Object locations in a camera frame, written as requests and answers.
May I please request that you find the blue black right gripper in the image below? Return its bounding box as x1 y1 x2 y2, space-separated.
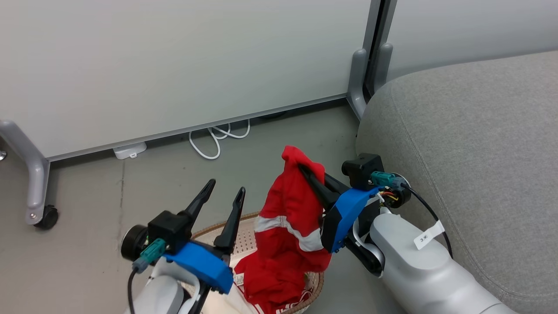
298 164 383 254

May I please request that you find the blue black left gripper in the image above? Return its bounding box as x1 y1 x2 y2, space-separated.
165 179 246 294

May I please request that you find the red white garment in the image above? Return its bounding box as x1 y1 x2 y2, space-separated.
235 145 333 314

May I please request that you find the cream perforated laundry basket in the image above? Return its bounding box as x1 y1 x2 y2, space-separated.
191 212 325 314

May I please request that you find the white power adapter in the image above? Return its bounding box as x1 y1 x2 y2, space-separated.
113 141 148 160

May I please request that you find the grey upright partition leg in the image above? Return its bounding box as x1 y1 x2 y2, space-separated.
347 48 369 121
373 42 394 95

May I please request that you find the wide white partition panel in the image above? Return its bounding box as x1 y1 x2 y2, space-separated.
0 0 385 163

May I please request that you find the grey fabric sofa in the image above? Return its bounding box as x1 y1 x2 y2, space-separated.
355 51 558 314

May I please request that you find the black caster wheel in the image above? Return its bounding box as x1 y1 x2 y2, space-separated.
34 205 59 231

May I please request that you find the grey partition leg with caster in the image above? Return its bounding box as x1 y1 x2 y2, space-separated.
0 119 51 226

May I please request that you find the narrow white partition panel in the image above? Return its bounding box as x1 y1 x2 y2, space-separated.
385 0 558 83

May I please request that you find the white looped floor cable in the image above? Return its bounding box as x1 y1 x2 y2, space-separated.
188 118 252 160

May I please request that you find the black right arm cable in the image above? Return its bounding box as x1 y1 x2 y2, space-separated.
401 182 454 259

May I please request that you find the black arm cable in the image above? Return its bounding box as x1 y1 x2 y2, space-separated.
127 268 138 314
401 182 454 259

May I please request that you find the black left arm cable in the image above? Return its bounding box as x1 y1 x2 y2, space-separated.
127 268 138 314

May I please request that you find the white cable label tag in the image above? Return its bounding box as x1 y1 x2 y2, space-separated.
413 220 446 251

